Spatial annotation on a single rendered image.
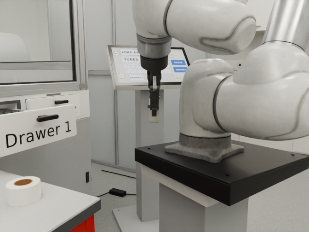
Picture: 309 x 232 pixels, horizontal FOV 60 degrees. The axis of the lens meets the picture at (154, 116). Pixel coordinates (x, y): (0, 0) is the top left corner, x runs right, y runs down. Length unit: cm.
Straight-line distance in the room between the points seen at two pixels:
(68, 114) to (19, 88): 31
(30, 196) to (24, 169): 61
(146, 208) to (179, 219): 106
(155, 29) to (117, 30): 218
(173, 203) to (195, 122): 26
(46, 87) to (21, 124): 46
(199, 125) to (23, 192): 45
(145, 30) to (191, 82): 20
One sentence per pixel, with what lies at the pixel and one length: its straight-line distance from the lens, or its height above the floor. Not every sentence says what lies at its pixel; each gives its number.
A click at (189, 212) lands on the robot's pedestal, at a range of 81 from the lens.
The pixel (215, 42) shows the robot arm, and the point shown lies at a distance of 54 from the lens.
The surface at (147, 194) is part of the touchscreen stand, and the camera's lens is 186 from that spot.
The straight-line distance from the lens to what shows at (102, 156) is 311.
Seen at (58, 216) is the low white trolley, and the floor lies 76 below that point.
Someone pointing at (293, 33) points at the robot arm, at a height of 113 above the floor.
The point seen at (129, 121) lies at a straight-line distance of 274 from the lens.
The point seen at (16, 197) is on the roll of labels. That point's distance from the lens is 66.
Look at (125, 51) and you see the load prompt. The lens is 169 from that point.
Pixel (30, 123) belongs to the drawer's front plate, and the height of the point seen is 89.
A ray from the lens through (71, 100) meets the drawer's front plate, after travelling 135.
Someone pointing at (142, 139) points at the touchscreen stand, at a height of 61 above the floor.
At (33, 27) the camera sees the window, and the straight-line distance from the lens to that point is 128.
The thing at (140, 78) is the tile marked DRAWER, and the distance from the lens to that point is 158.
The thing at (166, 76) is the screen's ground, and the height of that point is 101.
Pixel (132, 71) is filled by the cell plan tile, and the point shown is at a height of 104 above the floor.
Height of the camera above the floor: 104
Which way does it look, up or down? 10 degrees down
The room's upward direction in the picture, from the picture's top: straight up
